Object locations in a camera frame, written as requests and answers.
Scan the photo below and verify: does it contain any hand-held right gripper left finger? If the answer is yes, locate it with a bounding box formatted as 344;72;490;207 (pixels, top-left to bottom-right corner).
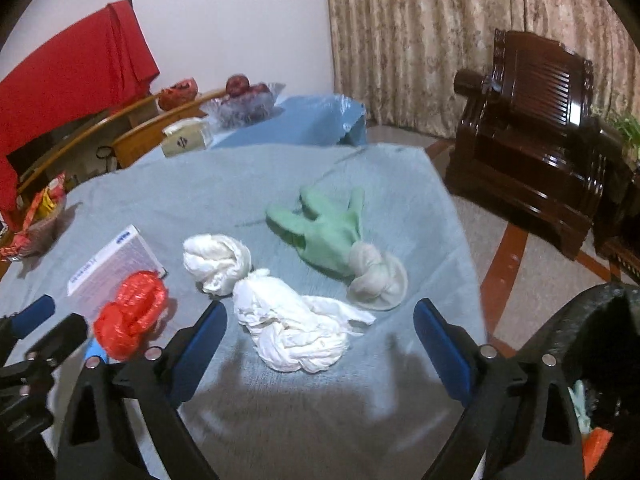
54;300;228;480

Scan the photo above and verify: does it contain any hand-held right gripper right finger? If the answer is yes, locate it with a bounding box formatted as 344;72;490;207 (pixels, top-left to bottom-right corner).
414;297;586;480

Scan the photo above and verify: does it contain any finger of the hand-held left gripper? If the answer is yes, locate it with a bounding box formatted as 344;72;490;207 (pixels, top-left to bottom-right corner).
0;295;56;356
25;312;89;367

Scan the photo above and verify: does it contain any red knotted plastic bag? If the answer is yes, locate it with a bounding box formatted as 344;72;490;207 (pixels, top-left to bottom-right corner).
93;270;169;362

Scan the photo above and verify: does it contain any large white knotted cloth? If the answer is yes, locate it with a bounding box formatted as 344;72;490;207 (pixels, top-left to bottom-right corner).
231;268;377;374

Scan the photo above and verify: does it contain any trash bin with black bag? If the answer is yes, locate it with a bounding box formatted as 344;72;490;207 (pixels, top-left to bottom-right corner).
517;282;640;480

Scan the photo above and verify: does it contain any pale green glove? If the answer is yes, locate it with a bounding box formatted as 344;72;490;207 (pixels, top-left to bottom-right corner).
570;380;594;434

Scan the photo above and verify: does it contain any red snack packet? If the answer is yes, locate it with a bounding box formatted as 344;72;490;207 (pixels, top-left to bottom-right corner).
0;232;32;262
42;172;67;202

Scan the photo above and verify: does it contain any snack basket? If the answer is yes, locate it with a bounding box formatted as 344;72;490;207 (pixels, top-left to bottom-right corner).
0;205;68;262

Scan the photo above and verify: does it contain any white printed box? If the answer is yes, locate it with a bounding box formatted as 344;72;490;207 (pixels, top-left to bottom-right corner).
66;225;168;321

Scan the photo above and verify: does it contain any yellow snack packet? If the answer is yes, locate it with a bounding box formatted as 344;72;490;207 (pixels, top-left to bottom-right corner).
34;192;57;220

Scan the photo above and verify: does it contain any grey-blue table cloth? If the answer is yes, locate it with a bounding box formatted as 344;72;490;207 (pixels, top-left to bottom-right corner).
0;142;488;480

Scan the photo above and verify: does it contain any green glove with beige knot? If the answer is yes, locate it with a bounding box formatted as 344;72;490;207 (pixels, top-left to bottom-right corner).
265;186;409;312

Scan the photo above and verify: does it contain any tissue box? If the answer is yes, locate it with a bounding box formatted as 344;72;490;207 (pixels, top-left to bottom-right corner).
161;117;213;159

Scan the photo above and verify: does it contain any dark wooden armchair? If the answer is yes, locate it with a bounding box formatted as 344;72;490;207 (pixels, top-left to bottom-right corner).
444;29;608;261

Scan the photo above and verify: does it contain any glass fruit bowl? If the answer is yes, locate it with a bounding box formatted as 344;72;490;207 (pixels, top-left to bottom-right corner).
200;81;286;128

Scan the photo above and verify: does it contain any blue plastic sheet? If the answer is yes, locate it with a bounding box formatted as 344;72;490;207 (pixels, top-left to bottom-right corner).
207;92;368;150

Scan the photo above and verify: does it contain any red cloth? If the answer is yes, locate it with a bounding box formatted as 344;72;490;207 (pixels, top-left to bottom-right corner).
0;0;161;211

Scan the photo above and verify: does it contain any green potted plant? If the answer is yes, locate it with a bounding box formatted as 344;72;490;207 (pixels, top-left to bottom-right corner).
610;112;640;161

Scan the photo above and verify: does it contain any beige patterned curtain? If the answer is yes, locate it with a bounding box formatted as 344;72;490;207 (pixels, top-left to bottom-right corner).
324;0;640;136

